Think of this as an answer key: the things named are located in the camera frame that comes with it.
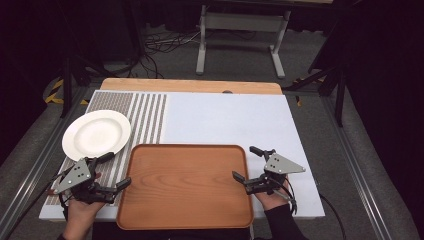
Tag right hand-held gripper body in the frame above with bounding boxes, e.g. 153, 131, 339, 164
244, 149, 307, 196

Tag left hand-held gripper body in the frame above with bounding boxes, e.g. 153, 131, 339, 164
53, 156, 117, 205

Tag white plate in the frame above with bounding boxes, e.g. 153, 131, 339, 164
61, 109, 132, 163

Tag brown wooden tray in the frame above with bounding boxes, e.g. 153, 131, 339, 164
116, 143, 255, 231

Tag person's right hand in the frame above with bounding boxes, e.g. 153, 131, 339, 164
254, 178, 292, 212

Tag person's left hand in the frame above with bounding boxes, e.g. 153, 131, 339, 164
64, 171, 107, 231

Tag white table board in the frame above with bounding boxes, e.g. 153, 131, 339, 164
38, 89, 326, 223

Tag striped grey placemat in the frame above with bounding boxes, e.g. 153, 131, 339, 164
44, 91, 169, 206

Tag black metal stand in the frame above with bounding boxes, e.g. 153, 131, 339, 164
283, 64, 348, 128
59, 54, 113, 120

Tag yellow black hazard tape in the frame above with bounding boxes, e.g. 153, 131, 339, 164
44, 77, 90, 106

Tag light wooden table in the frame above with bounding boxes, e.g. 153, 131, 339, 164
99, 77, 284, 96

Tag aluminium rail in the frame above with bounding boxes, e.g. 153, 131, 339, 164
320, 95, 396, 240
0, 85, 90, 236

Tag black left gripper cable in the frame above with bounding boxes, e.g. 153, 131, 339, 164
3, 165, 75, 240

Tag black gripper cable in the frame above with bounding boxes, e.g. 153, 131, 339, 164
3, 165, 75, 240
281, 176, 348, 240

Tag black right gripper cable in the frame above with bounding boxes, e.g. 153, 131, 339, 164
281, 176, 348, 240

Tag black floor cables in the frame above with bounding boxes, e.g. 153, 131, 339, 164
133, 29, 202, 80

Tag grey metal table frame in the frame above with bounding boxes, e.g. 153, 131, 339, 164
195, 4, 292, 80

